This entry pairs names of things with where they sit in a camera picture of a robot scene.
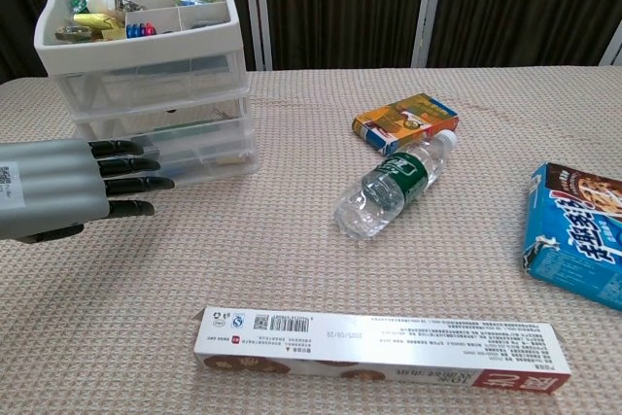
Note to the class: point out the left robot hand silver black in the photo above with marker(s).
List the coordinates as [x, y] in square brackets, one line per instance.
[53, 186]

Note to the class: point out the clear drawer under tray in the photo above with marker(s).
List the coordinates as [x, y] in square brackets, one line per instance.
[146, 87]

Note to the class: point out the clear lowest drawer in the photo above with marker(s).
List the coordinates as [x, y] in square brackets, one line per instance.
[218, 167]

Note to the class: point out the orange yellow snack box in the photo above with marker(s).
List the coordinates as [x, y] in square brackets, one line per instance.
[403, 118]

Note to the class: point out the long white red box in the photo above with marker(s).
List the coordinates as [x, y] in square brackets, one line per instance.
[379, 342]

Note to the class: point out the blue cookie box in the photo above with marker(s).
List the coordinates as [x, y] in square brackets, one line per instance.
[578, 240]

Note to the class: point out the colourful snack packet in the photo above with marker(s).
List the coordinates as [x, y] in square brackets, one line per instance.
[70, 35]

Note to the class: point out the yellow wrapper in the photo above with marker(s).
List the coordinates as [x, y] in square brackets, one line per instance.
[97, 21]

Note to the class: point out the coloured clips row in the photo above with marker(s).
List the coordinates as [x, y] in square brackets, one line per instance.
[141, 30]

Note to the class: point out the green candy packet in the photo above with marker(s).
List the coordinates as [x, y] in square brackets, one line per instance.
[78, 1]

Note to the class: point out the white round trinket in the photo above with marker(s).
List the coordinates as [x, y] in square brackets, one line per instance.
[99, 1]

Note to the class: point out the beige woven tablecloth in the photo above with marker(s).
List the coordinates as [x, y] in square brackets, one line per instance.
[291, 264]

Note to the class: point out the clear water bottle green label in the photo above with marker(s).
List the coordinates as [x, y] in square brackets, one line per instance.
[389, 186]

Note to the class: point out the white plastic drawer organizer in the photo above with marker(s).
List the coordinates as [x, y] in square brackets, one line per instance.
[146, 53]

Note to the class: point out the grey metal screen frame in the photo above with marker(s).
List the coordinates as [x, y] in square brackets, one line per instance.
[430, 7]
[612, 48]
[257, 7]

